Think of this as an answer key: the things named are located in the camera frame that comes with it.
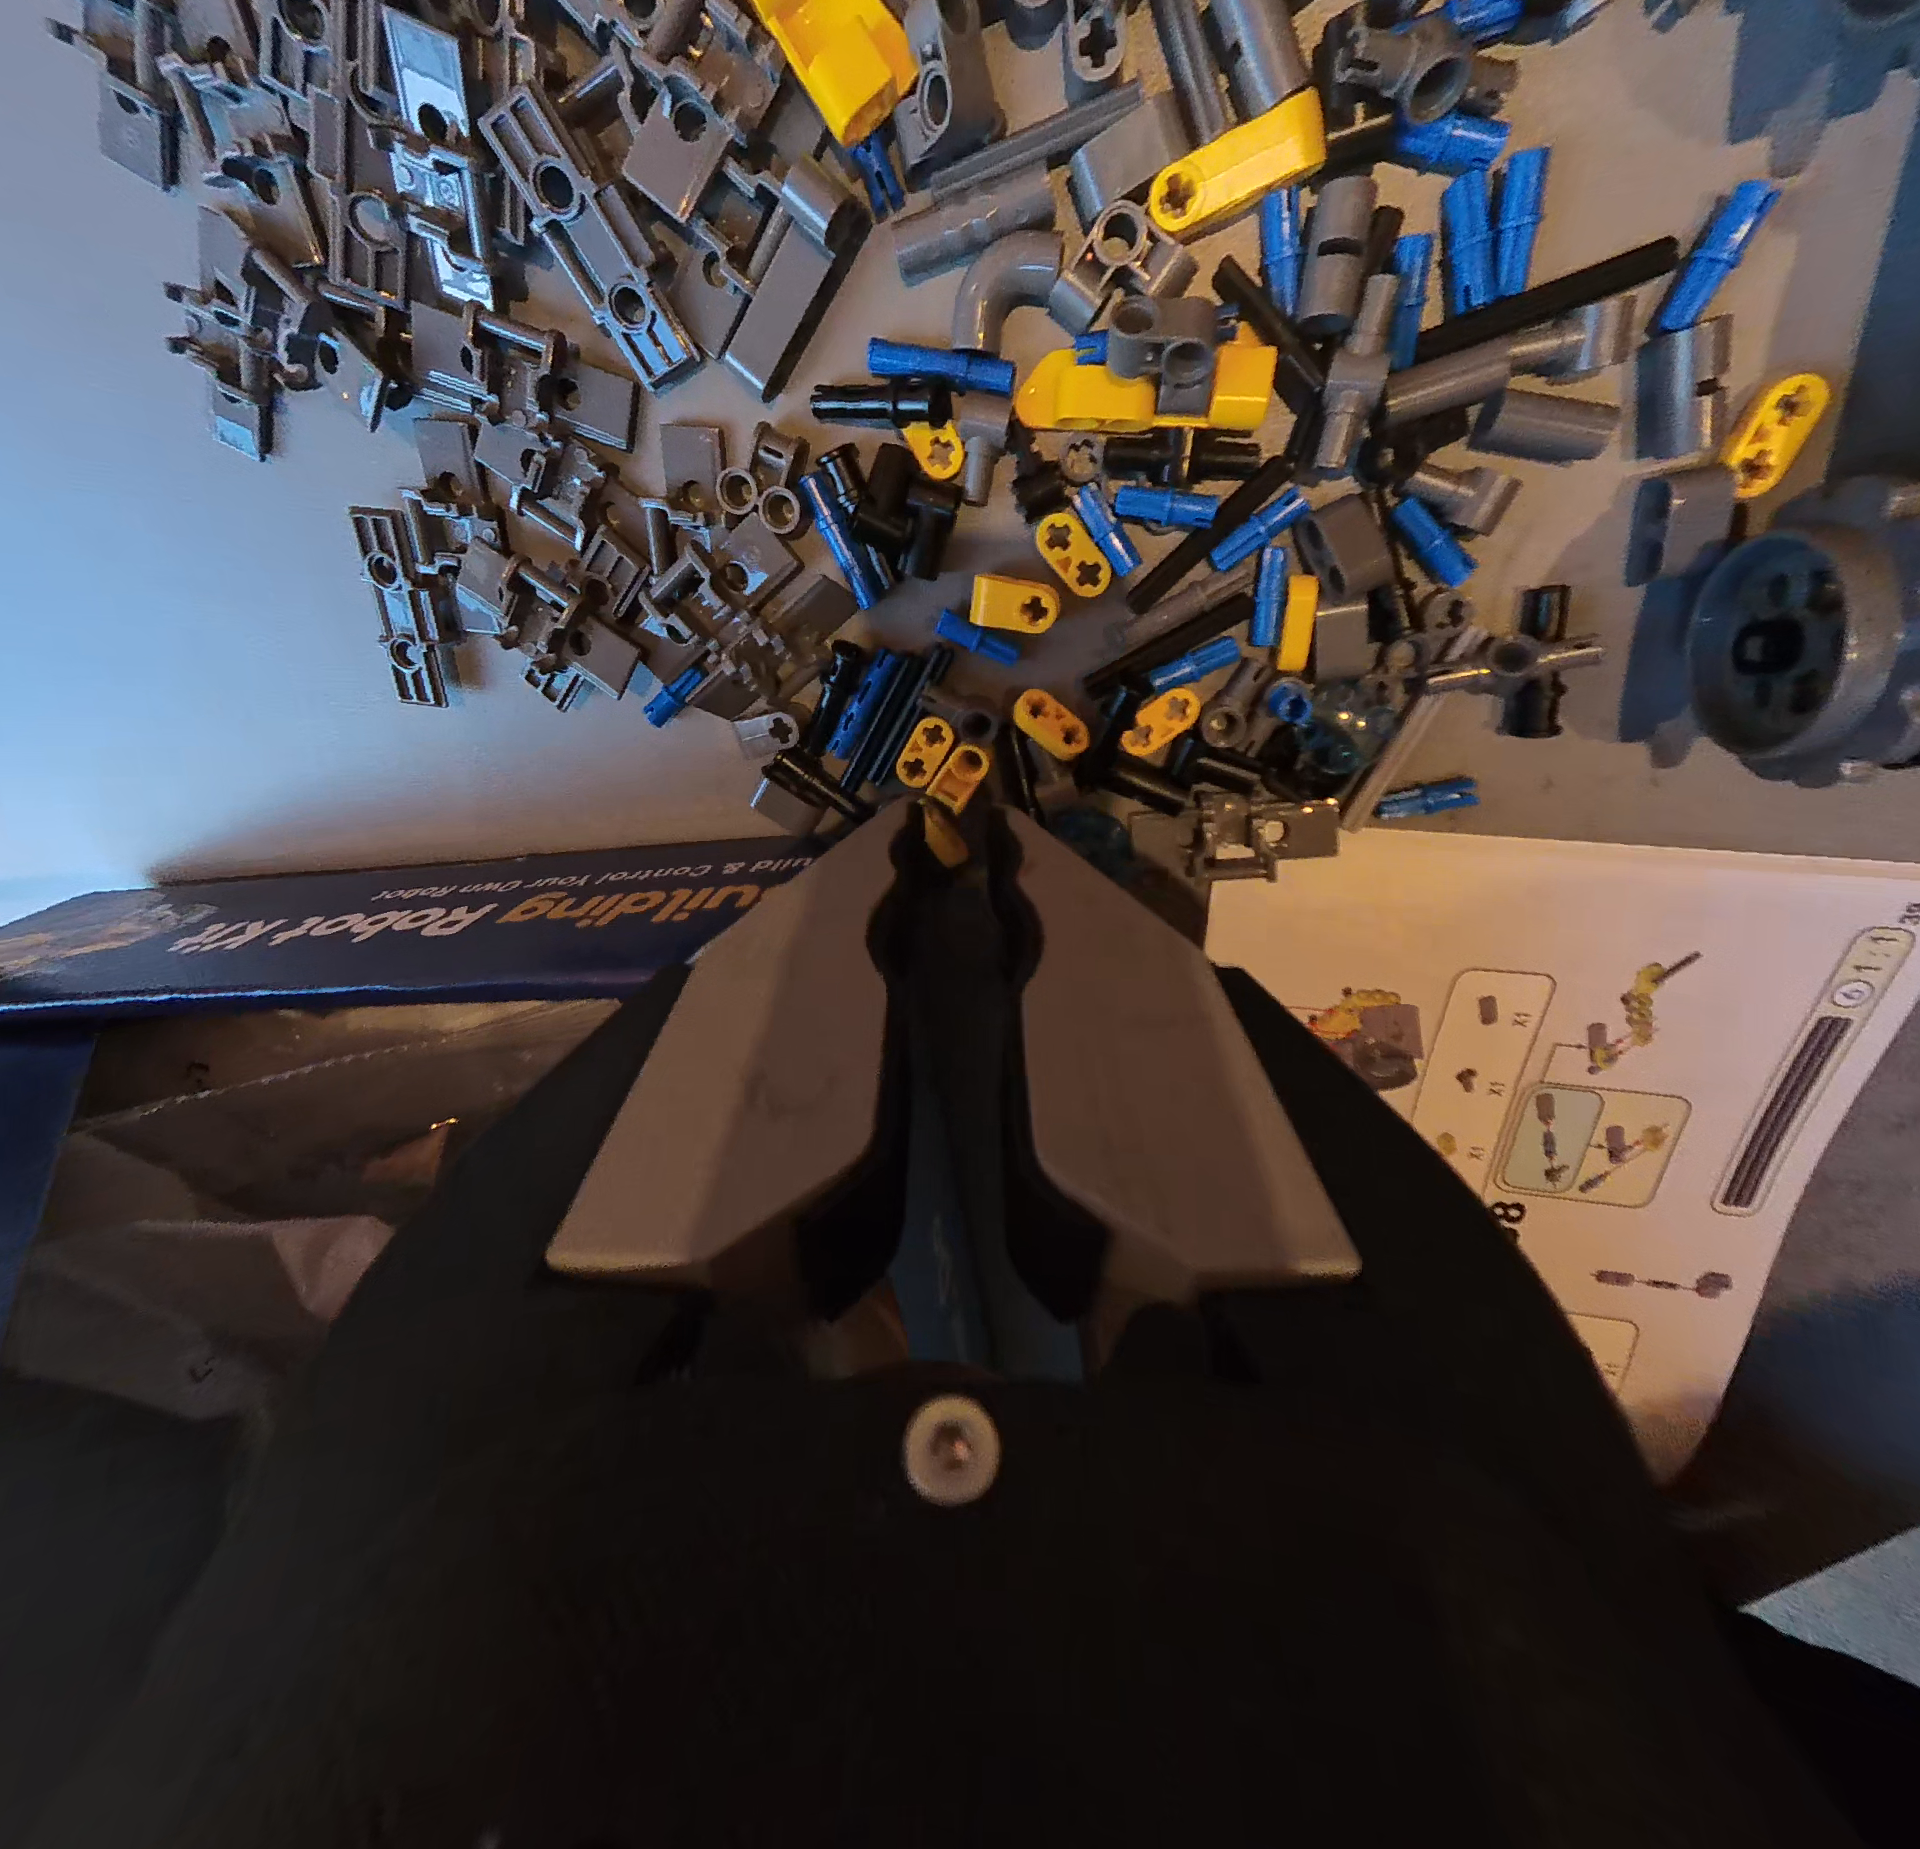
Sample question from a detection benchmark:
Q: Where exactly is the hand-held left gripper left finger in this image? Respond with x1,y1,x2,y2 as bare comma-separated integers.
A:
546,799,925,1316

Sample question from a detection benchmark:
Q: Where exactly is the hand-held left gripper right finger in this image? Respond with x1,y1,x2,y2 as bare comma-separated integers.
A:
983,808,1369,1321

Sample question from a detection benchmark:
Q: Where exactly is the pile of small connector pieces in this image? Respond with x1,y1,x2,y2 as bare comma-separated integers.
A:
646,0,1839,890

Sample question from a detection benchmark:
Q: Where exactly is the yellow brick vehicle model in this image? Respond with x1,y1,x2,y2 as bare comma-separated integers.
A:
1613,0,1920,793

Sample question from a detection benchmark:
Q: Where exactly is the grey desk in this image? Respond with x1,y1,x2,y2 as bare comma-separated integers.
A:
0,0,1920,1642

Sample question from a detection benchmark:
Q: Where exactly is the blue kit box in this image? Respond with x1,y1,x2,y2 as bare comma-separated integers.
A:
0,834,844,1849

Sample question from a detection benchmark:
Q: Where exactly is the white instruction booklet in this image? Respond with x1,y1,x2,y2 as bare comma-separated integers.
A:
1207,831,1920,1484

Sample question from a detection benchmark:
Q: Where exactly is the pile of grey track links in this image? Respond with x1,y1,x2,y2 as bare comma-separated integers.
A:
47,0,903,726

